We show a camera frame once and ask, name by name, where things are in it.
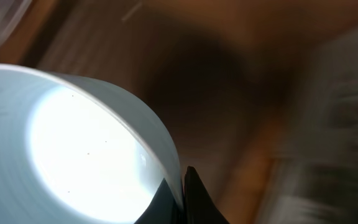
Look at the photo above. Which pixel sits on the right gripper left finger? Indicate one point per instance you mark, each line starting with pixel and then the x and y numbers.
pixel 163 208

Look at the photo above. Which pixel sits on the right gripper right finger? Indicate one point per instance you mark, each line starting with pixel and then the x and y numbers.
pixel 199 207

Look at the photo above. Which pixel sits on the light blue bowl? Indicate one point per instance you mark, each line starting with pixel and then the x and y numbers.
pixel 79 150

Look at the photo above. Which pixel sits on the grey dishwasher rack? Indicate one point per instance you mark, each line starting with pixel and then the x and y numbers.
pixel 315 179

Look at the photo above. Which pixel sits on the brown serving tray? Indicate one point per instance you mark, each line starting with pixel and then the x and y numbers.
pixel 209 97

